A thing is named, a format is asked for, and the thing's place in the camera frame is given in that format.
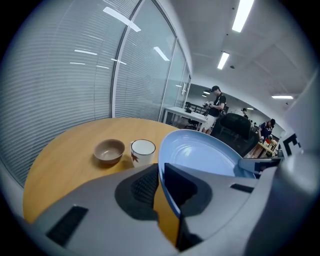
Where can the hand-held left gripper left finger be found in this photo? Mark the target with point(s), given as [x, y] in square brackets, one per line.
[100, 220]

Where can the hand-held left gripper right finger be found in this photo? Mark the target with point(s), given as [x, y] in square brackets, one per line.
[220, 200]

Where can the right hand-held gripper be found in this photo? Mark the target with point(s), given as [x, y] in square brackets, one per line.
[295, 172]

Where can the blue plate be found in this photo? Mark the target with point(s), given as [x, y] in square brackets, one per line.
[197, 152]

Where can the brown bowl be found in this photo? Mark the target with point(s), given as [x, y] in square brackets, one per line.
[109, 151]

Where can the white cup with black rim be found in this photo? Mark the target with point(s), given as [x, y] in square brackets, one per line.
[143, 153]

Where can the wooden desk with white legs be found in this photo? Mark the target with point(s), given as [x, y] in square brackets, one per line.
[265, 147]

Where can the black office chair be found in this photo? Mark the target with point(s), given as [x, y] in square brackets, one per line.
[237, 130]

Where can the ceiling light panel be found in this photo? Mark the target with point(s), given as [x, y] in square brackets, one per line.
[223, 60]
[282, 97]
[242, 15]

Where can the black rack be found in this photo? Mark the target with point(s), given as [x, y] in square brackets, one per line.
[196, 108]

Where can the grey window blind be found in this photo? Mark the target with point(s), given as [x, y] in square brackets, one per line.
[62, 87]
[145, 75]

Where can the white window frame post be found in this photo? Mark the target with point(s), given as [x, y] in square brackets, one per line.
[120, 70]

